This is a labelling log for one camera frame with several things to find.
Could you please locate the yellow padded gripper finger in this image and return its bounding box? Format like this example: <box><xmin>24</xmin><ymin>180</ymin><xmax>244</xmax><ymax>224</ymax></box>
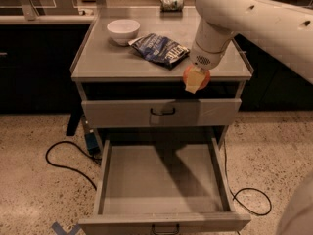
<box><xmin>184</xmin><ymin>66</ymin><xmax>207</xmax><ymax>95</ymax></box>

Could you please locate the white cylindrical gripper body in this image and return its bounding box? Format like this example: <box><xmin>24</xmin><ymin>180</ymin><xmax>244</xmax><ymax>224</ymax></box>
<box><xmin>190</xmin><ymin>19</ymin><xmax>236</xmax><ymax>71</ymax></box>

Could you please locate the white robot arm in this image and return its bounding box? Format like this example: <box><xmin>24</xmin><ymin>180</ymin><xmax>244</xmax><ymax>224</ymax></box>
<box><xmin>190</xmin><ymin>0</ymin><xmax>313</xmax><ymax>83</ymax></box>

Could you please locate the closed grey top drawer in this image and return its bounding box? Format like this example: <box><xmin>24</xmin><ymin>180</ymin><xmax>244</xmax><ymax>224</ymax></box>
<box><xmin>82</xmin><ymin>99</ymin><xmax>242</xmax><ymax>128</ymax></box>

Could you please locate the grey drawer cabinet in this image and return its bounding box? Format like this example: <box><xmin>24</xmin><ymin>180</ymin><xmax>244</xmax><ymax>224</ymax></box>
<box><xmin>69</xmin><ymin>6</ymin><xmax>255</xmax><ymax>157</ymax></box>

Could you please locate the open grey middle drawer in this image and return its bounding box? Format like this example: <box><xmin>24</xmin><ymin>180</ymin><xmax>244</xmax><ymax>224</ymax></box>
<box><xmin>79</xmin><ymin>138</ymin><xmax>250</xmax><ymax>235</ymax></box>

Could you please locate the blue chip bag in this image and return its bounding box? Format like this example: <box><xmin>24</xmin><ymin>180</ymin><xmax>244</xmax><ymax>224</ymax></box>
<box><xmin>128</xmin><ymin>33</ymin><xmax>190</xmax><ymax>70</ymax></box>

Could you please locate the green white soda can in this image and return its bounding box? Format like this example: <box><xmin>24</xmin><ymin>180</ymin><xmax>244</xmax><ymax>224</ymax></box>
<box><xmin>160</xmin><ymin>0</ymin><xmax>184</xmax><ymax>12</ymax></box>

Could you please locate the white ceramic bowl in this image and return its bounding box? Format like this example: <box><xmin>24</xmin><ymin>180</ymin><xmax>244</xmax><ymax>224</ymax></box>
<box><xmin>107</xmin><ymin>19</ymin><xmax>141</xmax><ymax>46</ymax></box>

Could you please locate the blue power adapter box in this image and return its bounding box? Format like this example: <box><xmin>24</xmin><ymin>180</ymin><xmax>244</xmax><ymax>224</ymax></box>
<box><xmin>85</xmin><ymin>132</ymin><xmax>100</xmax><ymax>155</ymax></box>

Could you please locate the blue tape floor mark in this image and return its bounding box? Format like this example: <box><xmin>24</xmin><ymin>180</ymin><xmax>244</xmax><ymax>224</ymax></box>
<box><xmin>51</xmin><ymin>221</ymin><xmax>82</xmax><ymax>235</ymax></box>

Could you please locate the black top drawer handle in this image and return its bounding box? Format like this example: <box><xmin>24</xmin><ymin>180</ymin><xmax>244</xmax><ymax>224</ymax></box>
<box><xmin>150</xmin><ymin>108</ymin><xmax>176</xmax><ymax>116</ymax></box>

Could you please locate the black drawer handle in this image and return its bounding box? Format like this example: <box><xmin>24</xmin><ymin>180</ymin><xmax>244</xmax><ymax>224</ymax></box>
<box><xmin>151</xmin><ymin>224</ymin><xmax>180</xmax><ymax>235</ymax></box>
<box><xmin>150</xmin><ymin>108</ymin><xmax>176</xmax><ymax>116</ymax></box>

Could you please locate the black cable on right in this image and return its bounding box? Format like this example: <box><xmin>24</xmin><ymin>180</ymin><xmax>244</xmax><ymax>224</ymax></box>
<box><xmin>222</xmin><ymin>140</ymin><xmax>273</xmax><ymax>217</ymax></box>

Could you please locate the black cable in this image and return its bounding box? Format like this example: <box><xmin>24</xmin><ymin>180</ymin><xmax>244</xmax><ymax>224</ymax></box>
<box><xmin>222</xmin><ymin>140</ymin><xmax>273</xmax><ymax>217</ymax></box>
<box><xmin>45</xmin><ymin>140</ymin><xmax>103</xmax><ymax>192</ymax></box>

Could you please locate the black cable on left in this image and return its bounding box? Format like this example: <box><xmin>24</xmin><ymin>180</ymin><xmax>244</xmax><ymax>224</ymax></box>
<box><xmin>45</xmin><ymin>140</ymin><xmax>103</xmax><ymax>192</ymax></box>

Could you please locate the black middle drawer handle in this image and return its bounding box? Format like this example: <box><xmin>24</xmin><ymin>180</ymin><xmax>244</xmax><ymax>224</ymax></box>
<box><xmin>151</xmin><ymin>224</ymin><xmax>180</xmax><ymax>235</ymax></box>

